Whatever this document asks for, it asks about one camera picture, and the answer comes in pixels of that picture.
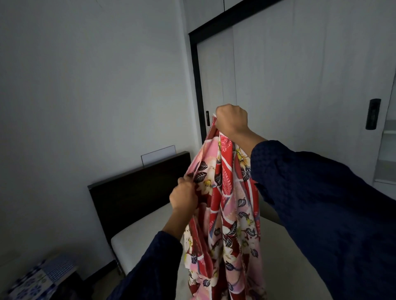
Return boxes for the black door frame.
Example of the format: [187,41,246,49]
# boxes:
[188,0,282,144]

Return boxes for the pink red floral kimono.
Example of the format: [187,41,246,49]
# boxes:
[183,115,267,300]

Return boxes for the blue white folded cloths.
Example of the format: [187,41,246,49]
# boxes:
[6,253,78,300]

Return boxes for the black door handle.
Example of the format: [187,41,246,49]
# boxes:
[366,98,382,130]

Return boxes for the dark wooden bed headboard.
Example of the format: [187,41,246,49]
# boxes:
[87,151,192,246]

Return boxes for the white bed mattress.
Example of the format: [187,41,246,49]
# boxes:
[111,202,333,300]

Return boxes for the person's right hand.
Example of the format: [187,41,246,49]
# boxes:
[215,104,250,139]

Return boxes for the person's left hand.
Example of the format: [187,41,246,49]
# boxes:
[169,176,199,214]

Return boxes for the white wall panel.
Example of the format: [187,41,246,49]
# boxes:
[141,145,177,166]

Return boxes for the person's right forearm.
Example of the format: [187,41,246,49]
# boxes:
[230,125,396,300]

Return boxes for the white sliding closet door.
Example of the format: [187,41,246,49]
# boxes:
[197,0,396,186]

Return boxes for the person's left forearm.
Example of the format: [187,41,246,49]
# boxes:
[107,206,193,300]

